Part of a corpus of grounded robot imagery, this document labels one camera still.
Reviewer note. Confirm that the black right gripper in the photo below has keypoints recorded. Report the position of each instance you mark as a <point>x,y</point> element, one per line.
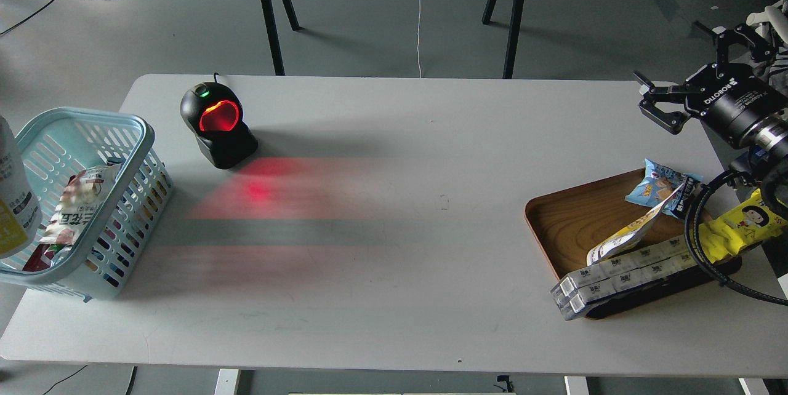
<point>735,104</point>

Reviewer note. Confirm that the yellow nut snack pouch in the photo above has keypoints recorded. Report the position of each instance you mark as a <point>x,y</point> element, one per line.
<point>21,213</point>

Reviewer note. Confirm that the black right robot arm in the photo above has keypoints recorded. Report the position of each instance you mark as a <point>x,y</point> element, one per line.
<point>666,106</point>

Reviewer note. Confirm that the blue snack bag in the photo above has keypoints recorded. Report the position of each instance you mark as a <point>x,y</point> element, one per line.
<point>663,184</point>

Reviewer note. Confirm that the yellow cartoon snack pack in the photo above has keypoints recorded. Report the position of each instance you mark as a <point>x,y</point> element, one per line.
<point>741,227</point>

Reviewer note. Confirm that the white yellow snack pouch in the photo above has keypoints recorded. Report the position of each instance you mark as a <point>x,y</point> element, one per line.
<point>628,237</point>

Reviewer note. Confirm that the silver boxed snack strip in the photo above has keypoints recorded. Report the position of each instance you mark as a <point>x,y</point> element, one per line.
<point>618,284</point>

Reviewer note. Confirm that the red white snack bag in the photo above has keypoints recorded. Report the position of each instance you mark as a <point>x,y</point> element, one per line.
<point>80,200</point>

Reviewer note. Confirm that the light blue plastic basket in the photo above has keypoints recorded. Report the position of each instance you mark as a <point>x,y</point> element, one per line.
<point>56,145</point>

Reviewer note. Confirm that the brown wooden tray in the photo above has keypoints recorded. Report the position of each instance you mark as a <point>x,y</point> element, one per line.
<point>569,223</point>

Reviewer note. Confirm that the black background table legs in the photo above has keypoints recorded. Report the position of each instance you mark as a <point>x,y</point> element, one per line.
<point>394,7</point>

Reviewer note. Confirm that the black barcode scanner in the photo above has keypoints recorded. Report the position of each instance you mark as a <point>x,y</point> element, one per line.
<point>214,114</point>

